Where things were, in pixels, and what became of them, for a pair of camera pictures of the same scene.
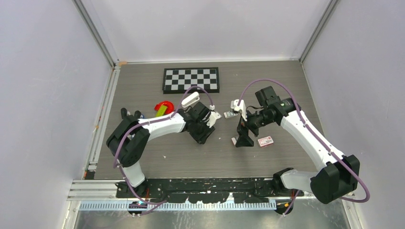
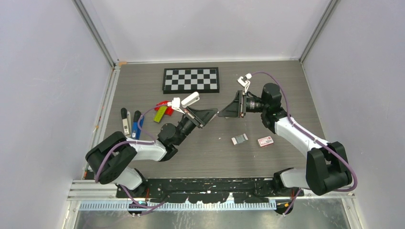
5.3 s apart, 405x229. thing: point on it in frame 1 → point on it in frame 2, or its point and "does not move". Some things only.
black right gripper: [243, 139] → [237, 109]
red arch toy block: [170, 107] does not move
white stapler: [193, 98] does not move
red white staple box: [265, 141] does not move
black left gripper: [201, 139] → [201, 117]
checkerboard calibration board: [178, 80] does not move
